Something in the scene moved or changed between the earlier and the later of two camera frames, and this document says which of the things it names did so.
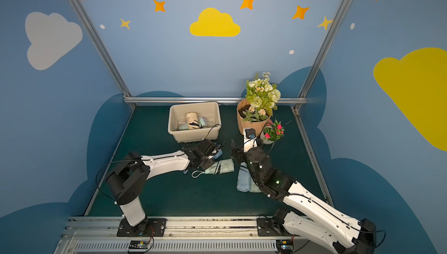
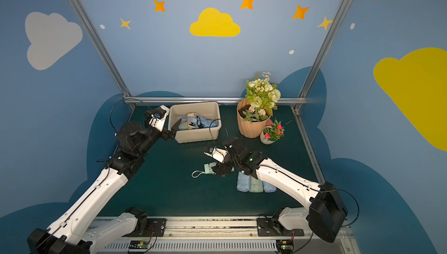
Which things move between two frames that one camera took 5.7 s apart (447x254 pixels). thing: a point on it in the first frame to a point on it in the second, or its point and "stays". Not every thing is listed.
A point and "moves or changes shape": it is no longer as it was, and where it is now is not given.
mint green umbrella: [185, 126] stays
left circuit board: [138, 246] stays
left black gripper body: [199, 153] to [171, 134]
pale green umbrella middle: [254, 187] stays
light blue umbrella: [219, 154] moves or changes shape
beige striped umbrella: [192, 120] stays
